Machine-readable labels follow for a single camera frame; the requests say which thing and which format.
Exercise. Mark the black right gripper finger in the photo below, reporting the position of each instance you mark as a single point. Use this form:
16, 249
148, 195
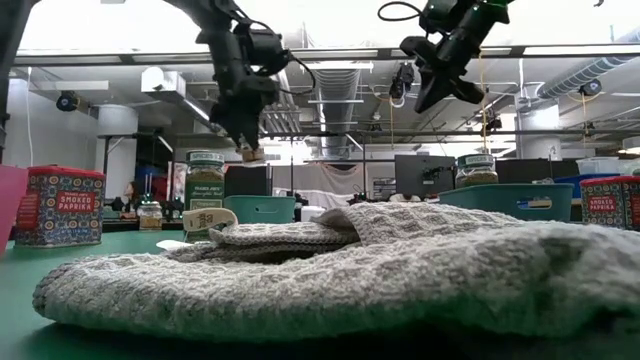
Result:
440, 87
425, 87

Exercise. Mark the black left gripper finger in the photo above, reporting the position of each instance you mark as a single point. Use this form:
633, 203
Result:
236, 132
253, 132

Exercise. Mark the green-lidded herb spice jar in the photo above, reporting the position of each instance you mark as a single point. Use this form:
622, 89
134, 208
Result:
476, 172
205, 190

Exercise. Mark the red smoked paprika tin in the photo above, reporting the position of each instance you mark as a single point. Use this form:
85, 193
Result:
60, 210
610, 200

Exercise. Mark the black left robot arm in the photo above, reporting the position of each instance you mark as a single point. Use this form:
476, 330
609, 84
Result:
10, 50

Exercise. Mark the black background screen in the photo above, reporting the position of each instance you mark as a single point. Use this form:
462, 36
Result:
247, 181

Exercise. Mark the small teal plastic basket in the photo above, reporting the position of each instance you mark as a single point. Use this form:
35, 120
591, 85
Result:
260, 210

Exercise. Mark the white printed towel tag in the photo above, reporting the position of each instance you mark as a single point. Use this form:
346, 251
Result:
207, 219

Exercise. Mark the grey hanging cloth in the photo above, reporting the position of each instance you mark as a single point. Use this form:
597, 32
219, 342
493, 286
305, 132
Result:
330, 182

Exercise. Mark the white round column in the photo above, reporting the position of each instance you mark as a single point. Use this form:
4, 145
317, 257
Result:
117, 145

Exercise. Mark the person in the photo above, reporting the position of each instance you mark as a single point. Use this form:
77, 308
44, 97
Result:
130, 195

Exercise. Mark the small grey-blue plastic basket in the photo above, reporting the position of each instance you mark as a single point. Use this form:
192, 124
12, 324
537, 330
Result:
500, 200

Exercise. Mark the long ceiling light fixture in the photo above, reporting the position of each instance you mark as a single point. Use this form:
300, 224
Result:
100, 56

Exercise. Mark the grey-white knitted towel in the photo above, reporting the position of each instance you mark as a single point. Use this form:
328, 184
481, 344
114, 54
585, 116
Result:
350, 280

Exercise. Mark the blue background storage bin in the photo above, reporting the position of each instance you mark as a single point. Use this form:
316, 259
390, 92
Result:
590, 182

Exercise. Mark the white background storage tub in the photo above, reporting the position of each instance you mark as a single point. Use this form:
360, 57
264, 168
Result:
600, 165

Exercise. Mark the large pink plastic bin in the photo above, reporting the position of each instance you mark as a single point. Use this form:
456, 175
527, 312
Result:
10, 210

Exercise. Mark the green felt table mat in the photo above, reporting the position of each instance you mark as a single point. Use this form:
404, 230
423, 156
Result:
20, 310

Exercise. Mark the black ceiling camera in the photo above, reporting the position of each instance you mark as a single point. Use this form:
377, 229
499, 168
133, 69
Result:
402, 80
590, 87
67, 101
492, 124

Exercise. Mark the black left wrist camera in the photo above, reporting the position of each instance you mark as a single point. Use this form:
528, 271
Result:
267, 50

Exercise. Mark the ribbed metal ceiling duct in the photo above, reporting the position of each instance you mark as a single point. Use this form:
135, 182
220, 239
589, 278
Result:
337, 100

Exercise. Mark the silver flexible ceiling duct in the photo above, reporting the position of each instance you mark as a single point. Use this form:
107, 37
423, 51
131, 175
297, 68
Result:
585, 72

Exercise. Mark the black metal table frame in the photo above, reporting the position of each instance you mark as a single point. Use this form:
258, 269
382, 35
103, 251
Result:
130, 226

